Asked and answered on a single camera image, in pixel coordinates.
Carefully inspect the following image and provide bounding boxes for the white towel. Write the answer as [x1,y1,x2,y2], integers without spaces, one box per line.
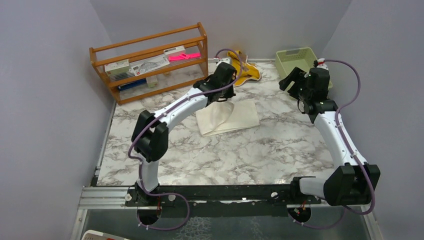
[195,100,260,137]

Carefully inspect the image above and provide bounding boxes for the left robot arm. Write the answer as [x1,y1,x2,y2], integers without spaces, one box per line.
[127,61,239,206]

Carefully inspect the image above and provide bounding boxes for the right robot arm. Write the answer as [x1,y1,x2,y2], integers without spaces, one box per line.
[279,67,381,207]

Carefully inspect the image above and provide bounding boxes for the green plastic basket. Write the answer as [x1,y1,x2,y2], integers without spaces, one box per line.
[275,47,333,105]

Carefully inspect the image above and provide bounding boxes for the yellow towel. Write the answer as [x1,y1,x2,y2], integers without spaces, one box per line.
[227,50,262,87]

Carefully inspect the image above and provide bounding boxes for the pink ruler set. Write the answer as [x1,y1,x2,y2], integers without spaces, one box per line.
[168,52,202,62]

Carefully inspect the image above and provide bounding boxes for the white pack behind pink ruler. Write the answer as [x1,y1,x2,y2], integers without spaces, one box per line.
[163,45,186,58]

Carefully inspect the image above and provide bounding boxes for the small white green box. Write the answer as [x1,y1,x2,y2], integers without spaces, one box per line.
[145,75,159,88]

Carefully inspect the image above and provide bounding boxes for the wooden shelf rack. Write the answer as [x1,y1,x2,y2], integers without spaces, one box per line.
[89,22,209,105]

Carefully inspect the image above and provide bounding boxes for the clear protractor ruler pack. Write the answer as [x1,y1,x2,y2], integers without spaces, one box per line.
[129,54,170,76]

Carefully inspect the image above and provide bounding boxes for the blue box on shelf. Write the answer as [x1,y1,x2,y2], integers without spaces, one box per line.
[117,78,147,92]

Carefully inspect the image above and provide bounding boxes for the white box with red label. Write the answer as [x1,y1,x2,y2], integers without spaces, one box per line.
[104,59,130,82]

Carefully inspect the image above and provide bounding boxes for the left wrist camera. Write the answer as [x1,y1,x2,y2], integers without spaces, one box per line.
[215,57,232,66]

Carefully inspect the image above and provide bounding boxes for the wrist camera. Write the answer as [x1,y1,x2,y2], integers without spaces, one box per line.
[313,58,329,71]
[215,57,232,66]

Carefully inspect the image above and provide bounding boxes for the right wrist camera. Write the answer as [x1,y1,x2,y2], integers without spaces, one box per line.
[313,58,329,71]

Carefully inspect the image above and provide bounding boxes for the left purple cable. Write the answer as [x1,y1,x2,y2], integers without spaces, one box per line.
[127,48,244,232]

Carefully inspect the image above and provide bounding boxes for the purple cable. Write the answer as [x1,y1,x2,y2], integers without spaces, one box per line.
[286,58,377,230]
[127,48,244,232]

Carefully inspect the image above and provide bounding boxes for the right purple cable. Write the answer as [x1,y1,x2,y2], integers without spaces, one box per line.
[286,58,377,230]

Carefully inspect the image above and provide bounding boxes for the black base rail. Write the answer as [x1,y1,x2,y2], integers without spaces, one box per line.
[124,184,321,218]

